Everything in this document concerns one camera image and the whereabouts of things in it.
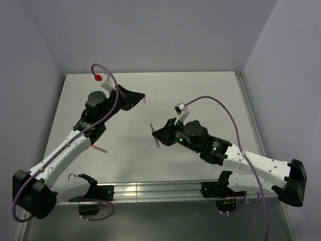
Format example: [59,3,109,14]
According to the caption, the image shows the aluminium right side rail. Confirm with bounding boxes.
[234,71,266,157]

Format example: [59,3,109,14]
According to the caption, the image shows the pink pen on table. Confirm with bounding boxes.
[91,145,108,153]

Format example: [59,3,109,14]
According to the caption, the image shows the aluminium front rail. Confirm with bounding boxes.
[24,181,286,204]

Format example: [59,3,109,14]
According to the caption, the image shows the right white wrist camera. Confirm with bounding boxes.
[174,103,190,125]

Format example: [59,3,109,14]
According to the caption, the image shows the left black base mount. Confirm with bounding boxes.
[70,185,114,216]

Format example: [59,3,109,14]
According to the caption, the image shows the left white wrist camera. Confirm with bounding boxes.
[94,73,116,92]

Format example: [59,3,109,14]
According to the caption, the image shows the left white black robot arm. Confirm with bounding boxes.
[12,84,145,222]

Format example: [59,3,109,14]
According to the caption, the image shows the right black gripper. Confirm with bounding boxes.
[153,117,201,153]

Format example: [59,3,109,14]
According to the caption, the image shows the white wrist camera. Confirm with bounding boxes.
[94,73,116,92]
[174,103,190,125]

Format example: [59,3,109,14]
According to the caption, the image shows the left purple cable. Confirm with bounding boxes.
[12,64,121,223]

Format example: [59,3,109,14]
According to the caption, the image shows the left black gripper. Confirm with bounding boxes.
[99,84,144,123]

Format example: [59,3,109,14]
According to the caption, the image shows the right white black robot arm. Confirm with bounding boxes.
[152,118,307,207]

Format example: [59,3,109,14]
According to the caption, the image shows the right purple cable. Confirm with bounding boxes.
[185,97,266,241]

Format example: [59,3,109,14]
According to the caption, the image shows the aluminium rail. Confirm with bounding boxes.
[234,71,266,157]
[24,181,286,204]

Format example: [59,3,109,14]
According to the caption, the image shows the purple cable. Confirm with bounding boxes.
[12,64,121,223]
[185,97,266,241]

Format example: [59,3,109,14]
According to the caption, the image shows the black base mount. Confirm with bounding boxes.
[200,181,247,216]
[70,185,114,216]

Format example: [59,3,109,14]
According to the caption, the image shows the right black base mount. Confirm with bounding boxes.
[200,181,247,216]

